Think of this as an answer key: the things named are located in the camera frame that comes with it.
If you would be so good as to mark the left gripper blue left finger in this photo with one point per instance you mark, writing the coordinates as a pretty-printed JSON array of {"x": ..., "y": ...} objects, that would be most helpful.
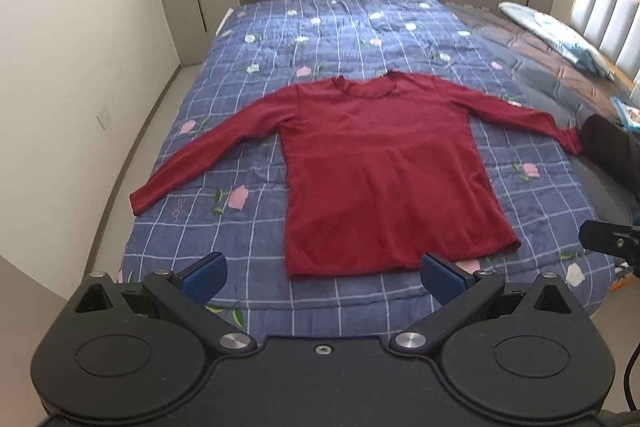
[{"x": 181, "y": 298}]

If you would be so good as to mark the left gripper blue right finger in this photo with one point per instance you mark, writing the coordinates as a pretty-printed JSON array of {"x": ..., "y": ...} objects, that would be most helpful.
[{"x": 464, "y": 299}]

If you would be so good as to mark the red long-sleeve shirt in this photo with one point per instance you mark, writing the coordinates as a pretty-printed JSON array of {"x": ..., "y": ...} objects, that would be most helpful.
[{"x": 380, "y": 172}]

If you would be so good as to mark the blue plaid floral quilt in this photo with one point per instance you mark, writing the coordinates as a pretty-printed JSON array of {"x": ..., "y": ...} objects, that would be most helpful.
[{"x": 238, "y": 207}]

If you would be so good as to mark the black storage box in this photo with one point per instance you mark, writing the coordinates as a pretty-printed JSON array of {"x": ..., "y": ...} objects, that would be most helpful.
[{"x": 613, "y": 149}]

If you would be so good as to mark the colourful book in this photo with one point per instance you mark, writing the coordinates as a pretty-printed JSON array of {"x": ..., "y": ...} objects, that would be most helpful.
[{"x": 629, "y": 115}]

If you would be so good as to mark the grey brown quilted mattress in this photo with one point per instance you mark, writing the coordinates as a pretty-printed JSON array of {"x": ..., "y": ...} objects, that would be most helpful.
[{"x": 552, "y": 84}]

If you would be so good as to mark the light blue floral pillow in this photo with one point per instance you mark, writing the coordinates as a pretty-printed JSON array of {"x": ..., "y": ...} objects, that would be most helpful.
[{"x": 560, "y": 37}]

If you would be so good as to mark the grey padded wooden headboard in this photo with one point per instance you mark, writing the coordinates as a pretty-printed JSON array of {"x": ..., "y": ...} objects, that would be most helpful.
[{"x": 612, "y": 27}]

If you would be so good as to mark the white wall socket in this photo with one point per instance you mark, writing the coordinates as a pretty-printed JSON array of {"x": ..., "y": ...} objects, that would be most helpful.
[{"x": 104, "y": 118}]

